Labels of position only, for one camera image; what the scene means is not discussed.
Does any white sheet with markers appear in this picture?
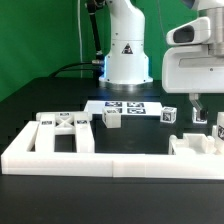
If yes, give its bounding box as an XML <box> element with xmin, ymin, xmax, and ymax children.
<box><xmin>84</xmin><ymin>100</ymin><xmax>162</xmax><ymax>116</ymax></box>

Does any white chair seat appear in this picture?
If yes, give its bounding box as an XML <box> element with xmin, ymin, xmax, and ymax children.
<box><xmin>168</xmin><ymin>133</ymin><xmax>216</xmax><ymax>155</ymax></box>

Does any white U-shaped fence frame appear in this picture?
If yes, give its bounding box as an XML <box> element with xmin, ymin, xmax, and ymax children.
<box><xmin>1</xmin><ymin>121</ymin><xmax>224</xmax><ymax>180</ymax></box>

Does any black cable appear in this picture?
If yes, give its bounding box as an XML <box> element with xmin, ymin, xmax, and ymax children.
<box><xmin>49</xmin><ymin>60</ymin><xmax>105</xmax><ymax>78</ymax></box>

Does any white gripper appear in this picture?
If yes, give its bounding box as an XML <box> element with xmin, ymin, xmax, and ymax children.
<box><xmin>162</xmin><ymin>16</ymin><xmax>224</xmax><ymax>120</ymax></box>

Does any white chair back frame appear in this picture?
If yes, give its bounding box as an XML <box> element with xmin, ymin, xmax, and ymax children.
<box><xmin>35</xmin><ymin>111</ymin><xmax>95</xmax><ymax>153</ymax></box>

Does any white cable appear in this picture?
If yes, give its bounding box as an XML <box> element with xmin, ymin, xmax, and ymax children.
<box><xmin>77</xmin><ymin>0</ymin><xmax>84</xmax><ymax>79</ymax></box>

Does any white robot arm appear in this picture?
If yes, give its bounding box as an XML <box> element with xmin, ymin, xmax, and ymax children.
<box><xmin>86</xmin><ymin>0</ymin><xmax>224</xmax><ymax>121</ymax></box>

